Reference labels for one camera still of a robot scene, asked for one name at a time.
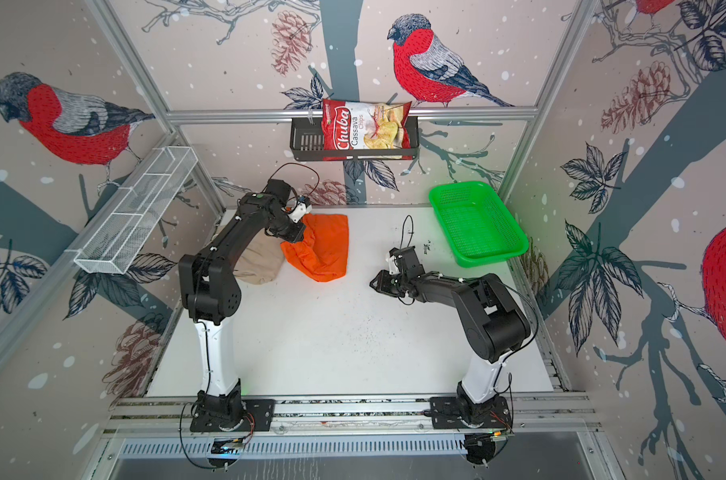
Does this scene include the aluminium frame corner post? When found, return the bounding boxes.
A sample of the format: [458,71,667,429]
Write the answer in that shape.
[85,0,226,216]

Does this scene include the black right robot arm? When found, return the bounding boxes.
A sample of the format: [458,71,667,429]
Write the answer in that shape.
[369,257,534,425]

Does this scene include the right aluminium corner post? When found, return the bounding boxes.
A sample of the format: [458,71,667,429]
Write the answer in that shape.
[498,0,598,203]

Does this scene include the horizontal aluminium frame bar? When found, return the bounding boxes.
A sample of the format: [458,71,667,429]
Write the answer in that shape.
[166,107,539,126]

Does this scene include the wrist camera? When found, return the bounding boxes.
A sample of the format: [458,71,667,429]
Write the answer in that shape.
[387,246,424,277]
[286,196,312,223]

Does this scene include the green plastic basket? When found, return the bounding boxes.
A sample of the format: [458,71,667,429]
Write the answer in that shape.
[429,181,529,268]

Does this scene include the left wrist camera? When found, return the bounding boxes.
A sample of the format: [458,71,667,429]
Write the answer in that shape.
[286,196,312,223]

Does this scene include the red cassava chips bag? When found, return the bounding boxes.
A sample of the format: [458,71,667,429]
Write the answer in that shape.
[321,99,413,159]

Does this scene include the orange shorts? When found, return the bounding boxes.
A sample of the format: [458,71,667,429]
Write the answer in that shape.
[281,214,350,283]

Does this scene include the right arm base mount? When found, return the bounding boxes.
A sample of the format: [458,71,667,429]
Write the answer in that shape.
[423,383,513,430]

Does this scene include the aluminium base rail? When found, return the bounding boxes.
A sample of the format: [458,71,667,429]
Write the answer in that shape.
[100,392,610,468]

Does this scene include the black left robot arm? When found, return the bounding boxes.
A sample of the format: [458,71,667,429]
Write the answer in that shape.
[178,179,312,424]

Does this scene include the beige shorts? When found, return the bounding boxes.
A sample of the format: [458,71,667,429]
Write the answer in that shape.
[234,231,285,285]

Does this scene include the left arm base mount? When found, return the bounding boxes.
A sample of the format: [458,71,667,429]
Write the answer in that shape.
[190,381,276,433]

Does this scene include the black wall basket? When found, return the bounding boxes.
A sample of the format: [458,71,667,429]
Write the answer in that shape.
[290,117,420,162]

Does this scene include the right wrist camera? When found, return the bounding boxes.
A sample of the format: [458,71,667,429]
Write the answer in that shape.
[387,246,424,277]

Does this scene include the white wire mesh shelf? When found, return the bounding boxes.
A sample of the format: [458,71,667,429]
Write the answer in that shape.
[74,146,198,274]

